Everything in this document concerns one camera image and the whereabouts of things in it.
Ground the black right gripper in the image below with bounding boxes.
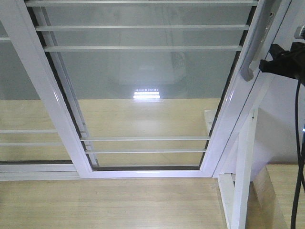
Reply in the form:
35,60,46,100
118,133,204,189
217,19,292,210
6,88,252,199
259,42,305,85

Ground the grey door pull handle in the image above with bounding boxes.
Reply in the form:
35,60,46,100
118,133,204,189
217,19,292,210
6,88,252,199
239,0,274,82

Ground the white framed sliding glass door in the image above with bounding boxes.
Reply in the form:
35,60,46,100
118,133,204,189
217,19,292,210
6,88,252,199
0,0,258,178

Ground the grey door lock plate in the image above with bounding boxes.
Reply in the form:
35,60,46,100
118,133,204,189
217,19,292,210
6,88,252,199
261,12,275,42

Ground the light plywood box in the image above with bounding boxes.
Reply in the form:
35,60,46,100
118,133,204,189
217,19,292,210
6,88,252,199
246,164,298,229

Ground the light plywood base platform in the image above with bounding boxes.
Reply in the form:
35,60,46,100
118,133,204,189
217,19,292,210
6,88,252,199
0,98,226,229

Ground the white framed fixed glass panel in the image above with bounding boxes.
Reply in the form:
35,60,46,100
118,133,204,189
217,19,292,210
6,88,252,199
0,27,79,181

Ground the white door frame post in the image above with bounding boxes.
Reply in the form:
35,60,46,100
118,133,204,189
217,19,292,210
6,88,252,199
201,0,305,178

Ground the rear white support bracket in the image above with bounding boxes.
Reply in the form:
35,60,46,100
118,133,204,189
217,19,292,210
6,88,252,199
203,109,217,136

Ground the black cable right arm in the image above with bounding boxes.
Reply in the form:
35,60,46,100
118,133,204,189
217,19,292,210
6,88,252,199
290,78,305,229

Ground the white triangular support bracket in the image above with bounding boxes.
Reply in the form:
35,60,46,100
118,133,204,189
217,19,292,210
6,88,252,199
218,108,258,229

